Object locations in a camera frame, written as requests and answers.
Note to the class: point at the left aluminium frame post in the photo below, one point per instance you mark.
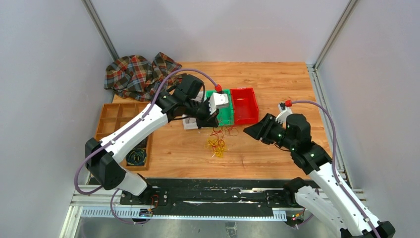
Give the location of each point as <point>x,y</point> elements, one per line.
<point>91,10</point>

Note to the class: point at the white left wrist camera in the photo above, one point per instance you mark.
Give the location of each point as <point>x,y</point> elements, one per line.
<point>218,101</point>

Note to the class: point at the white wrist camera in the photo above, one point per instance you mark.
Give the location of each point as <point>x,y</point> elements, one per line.
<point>285,111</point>
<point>218,101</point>

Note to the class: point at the aluminium frame post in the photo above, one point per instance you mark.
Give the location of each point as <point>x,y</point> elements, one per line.
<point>349,8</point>
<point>91,10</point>

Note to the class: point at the right aluminium table rail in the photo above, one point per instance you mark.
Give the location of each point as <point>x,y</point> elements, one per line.
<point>332,140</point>

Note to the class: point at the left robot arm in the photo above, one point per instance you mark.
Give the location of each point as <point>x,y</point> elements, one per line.
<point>103,157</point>

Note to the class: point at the green plastic bin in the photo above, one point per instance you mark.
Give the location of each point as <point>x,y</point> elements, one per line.
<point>226,115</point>

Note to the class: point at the wooden compartment tray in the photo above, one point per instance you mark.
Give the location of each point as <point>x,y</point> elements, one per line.
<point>115,116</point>

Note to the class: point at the plaid cloth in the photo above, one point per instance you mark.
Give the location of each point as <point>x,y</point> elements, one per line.
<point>137,78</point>

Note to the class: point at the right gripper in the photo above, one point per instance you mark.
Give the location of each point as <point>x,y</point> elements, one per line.
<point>260,130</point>

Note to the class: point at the red plastic bin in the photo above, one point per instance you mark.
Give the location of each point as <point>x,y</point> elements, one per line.
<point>245,107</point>

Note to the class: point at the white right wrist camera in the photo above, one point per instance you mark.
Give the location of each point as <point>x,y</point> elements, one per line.
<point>285,111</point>

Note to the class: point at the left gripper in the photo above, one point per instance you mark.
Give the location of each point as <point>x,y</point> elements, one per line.
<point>210,120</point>

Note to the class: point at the white plastic bin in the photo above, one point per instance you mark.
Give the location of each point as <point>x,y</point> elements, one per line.
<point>190,123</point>

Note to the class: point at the right aluminium frame post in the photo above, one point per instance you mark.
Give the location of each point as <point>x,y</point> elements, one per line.
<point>349,8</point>

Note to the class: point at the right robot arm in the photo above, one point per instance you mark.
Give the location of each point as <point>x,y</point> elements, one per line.
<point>344,213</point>

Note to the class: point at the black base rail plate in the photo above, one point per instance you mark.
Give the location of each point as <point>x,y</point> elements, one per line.
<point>214,197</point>

